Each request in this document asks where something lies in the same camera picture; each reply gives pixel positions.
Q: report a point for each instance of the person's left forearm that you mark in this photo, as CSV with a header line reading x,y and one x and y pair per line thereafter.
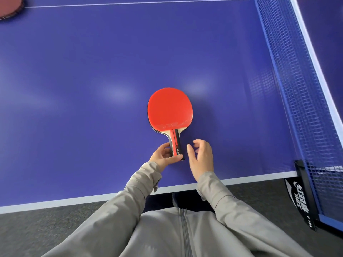
x,y
118,214

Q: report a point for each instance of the black net post clamp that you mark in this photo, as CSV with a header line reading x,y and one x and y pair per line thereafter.
x,y
302,195

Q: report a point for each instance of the blue table tennis net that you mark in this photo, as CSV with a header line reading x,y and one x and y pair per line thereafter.
x,y
300,85

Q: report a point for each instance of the person's right hand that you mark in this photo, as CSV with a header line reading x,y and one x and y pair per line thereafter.
x,y
202,163

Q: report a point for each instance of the dark trousers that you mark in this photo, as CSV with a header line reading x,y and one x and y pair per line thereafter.
x,y
187,202

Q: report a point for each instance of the person's left hand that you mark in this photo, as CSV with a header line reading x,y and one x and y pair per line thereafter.
x,y
158,159

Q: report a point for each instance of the person's right forearm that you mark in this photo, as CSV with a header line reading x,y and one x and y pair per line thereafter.
x,y
238,214

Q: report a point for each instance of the person's right thumb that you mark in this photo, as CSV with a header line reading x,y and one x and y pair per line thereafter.
x,y
191,155

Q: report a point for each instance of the dark red table tennis paddle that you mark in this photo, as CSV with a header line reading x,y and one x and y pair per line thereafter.
x,y
9,6

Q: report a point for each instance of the person's left thumb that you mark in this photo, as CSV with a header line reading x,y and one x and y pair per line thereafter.
x,y
174,158

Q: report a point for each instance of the grey zip jacket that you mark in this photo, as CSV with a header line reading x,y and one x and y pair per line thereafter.
x,y
182,235

